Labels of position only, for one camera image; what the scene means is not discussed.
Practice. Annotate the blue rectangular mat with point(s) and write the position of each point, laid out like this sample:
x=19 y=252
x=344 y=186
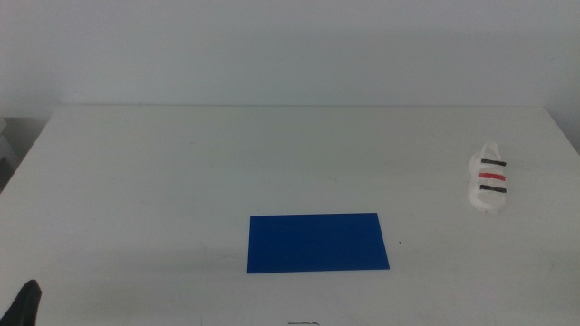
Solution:
x=317 y=243

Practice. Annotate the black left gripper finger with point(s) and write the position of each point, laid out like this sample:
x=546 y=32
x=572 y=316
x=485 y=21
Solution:
x=23 y=305

